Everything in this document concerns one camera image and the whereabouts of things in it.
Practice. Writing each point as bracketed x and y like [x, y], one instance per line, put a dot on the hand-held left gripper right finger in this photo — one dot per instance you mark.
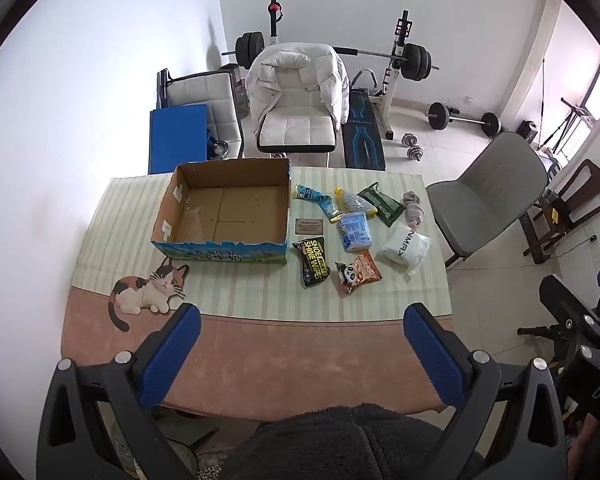
[432, 357]

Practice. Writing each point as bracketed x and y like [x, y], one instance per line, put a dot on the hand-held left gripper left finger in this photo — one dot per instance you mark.
[170, 355]

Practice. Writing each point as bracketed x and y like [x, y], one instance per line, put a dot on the white soft pouch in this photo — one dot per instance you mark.
[405, 250]

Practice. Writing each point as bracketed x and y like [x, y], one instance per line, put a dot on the orange panda snack packet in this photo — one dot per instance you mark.
[357, 275]

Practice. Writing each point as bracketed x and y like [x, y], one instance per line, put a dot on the grey socks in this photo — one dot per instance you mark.
[414, 212]

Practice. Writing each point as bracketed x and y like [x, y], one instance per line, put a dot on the blue wet wipes pack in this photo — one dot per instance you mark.
[355, 230]

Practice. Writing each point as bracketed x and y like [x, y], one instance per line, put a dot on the black shoe wipes packet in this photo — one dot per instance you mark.
[312, 262]

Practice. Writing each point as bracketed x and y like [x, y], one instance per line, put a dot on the cardboard box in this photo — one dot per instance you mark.
[230, 210]

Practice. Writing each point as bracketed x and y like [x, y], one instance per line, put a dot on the green camouflage packet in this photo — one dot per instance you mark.
[384, 203]

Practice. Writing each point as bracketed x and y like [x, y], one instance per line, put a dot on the steel scourer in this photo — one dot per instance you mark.
[352, 201]

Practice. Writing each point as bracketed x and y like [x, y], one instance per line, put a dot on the light blue slim packet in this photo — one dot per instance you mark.
[322, 202]

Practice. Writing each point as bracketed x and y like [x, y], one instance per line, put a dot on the dark wooden chair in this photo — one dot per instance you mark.
[587, 185]

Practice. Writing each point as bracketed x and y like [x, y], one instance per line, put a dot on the grey shell chair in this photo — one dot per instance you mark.
[490, 185]

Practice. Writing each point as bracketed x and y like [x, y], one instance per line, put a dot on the black tripod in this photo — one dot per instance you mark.
[575, 120]

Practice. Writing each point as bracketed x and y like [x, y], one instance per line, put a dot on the chrome dumbbell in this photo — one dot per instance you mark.
[415, 153]
[410, 140]

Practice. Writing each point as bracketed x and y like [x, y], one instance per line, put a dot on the metal bowl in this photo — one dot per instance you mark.
[221, 147]

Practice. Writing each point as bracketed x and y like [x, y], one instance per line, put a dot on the blue box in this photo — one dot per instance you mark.
[177, 140]

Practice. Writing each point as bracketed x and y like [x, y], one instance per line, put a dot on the short barbell with black plates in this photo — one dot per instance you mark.
[437, 115]

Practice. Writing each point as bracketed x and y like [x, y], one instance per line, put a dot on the black weight bench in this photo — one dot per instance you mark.
[362, 135]

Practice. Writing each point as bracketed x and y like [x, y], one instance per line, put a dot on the white padded chair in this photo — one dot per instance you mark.
[295, 130]
[200, 92]

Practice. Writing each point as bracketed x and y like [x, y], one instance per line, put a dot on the white puffer jacket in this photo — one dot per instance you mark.
[330, 75]

